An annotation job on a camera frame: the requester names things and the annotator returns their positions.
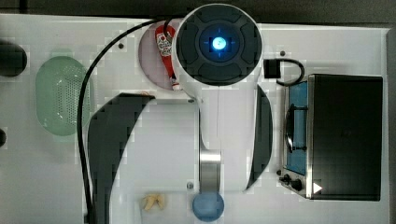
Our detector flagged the black toaster oven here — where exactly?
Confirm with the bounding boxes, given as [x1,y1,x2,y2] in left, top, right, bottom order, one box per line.
[278,74,383,202]

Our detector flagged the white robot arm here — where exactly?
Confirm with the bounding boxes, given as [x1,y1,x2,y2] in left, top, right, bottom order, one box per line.
[87,4,273,224]

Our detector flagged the grey round plate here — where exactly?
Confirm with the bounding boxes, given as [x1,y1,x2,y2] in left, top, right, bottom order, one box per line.
[138,23,173,91]

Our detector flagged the red ketchup bottle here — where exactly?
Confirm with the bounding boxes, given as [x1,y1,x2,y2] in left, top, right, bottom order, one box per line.
[154,25,180,91]

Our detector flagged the blue cup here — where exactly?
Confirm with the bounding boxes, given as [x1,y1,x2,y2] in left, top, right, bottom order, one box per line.
[192,192,224,222]

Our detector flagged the peeled banana toy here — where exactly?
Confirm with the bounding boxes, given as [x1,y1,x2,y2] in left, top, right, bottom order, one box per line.
[143,193,164,211]

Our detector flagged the green perforated colander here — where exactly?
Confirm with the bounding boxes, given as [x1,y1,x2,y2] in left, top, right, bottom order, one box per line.
[35,54,87,142]

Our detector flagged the black pot upper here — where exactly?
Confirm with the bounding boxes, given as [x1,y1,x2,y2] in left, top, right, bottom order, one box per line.
[0,41,27,77]

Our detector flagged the black pot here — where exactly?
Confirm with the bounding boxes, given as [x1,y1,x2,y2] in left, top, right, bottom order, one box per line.
[0,129,7,147]
[0,41,27,77]

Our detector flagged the black pot lower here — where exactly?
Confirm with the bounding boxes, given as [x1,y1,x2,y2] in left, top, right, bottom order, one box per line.
[0,129,7,147]

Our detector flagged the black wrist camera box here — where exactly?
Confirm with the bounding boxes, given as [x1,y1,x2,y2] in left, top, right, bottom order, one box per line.
[263,59,281,78]

